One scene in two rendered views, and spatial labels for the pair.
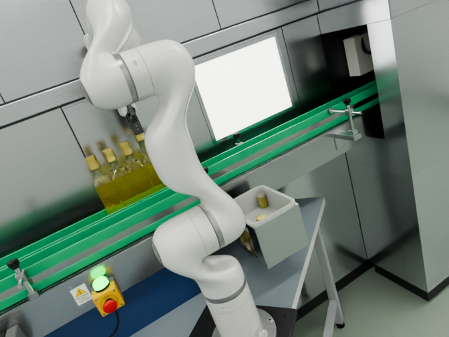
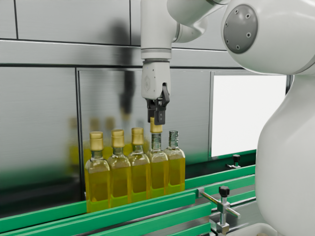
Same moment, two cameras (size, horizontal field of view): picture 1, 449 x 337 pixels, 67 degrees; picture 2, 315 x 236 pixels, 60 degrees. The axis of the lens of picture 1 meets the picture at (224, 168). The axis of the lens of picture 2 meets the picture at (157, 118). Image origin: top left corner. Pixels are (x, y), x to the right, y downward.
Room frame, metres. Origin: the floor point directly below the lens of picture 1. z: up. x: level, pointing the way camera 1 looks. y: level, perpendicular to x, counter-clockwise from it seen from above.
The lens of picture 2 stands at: (0.40, 0.34, 1.48)
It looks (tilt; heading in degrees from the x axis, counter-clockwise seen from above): 9 degrees down; 352
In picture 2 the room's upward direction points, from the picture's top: straight up
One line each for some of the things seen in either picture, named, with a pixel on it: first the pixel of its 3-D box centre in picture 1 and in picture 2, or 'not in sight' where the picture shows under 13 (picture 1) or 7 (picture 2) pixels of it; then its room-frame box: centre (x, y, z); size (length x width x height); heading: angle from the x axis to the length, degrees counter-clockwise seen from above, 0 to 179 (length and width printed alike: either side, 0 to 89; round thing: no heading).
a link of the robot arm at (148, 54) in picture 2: not in sight; (155, 55); (1.16, 0.24, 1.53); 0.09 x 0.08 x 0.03; 19
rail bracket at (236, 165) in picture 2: (238, 147); (231, 170); (1.36, -0.08, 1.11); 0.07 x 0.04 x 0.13; 20
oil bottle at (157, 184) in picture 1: (158, 180); (156, 184); (1.16, 0.24, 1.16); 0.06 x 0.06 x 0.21; 19
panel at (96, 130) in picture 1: (195, 108); (202, 117); (1.38, 0.03, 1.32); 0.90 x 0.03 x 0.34; 110
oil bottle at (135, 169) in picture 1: (143, 187); (138, 188); (1.14, 0.29, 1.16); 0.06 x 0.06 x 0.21; 20
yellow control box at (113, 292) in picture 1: (107, 297); not in sight; (0.88, 0.46, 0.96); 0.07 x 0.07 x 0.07; 20
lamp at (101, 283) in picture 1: (100, 283); not in sight; (0.88, 0.46, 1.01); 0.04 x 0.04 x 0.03
